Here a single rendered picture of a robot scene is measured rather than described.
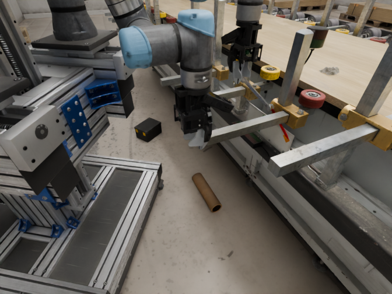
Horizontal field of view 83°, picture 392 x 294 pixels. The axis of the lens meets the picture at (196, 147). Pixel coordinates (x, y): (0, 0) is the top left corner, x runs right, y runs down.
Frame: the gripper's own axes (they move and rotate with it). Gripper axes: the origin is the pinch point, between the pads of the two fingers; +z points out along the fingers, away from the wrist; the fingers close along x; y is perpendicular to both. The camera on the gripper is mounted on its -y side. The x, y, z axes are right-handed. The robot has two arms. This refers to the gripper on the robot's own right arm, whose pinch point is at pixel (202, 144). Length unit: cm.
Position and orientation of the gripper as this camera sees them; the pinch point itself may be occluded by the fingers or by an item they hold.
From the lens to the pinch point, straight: 67.4
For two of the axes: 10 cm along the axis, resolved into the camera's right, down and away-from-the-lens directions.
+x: 4.2, 5.8, -7.0
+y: -9.1, 2.7, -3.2
